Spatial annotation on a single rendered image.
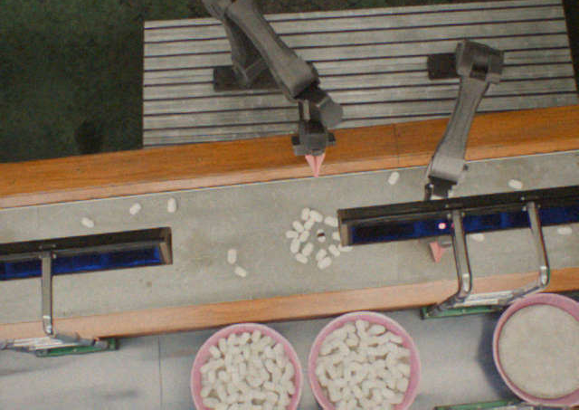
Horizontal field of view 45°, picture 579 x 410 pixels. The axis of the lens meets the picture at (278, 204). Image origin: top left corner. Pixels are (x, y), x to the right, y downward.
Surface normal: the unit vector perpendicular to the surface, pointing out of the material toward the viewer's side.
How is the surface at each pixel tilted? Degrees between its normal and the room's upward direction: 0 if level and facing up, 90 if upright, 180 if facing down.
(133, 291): 0
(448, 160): 36
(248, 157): 0
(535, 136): 0
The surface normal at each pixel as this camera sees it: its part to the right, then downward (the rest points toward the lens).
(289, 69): 0.18, 0.01
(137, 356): -0.04, -0.25
